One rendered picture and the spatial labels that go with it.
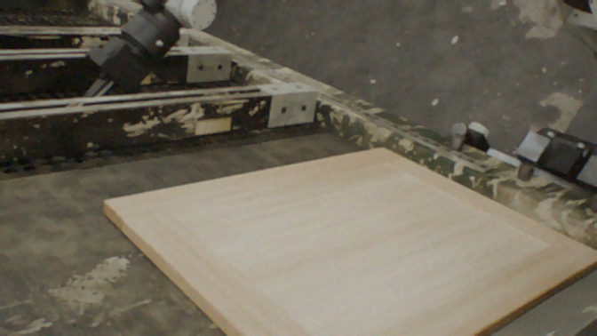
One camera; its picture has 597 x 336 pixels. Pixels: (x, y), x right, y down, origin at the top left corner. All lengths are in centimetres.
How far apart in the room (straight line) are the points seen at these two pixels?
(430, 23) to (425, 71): 24
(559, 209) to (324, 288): 45
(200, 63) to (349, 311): 91
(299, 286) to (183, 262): 14
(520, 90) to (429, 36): 48
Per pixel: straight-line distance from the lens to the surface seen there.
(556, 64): 228
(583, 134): 192
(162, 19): 113
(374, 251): 79
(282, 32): 295
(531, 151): 122
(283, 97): 121
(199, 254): 72
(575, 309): 76
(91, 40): 154
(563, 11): 127
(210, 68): 147
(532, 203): 101
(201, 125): 111
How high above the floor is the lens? 181
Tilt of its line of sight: 48 degrees down
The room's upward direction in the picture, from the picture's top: 46 degrees counter-clockwise
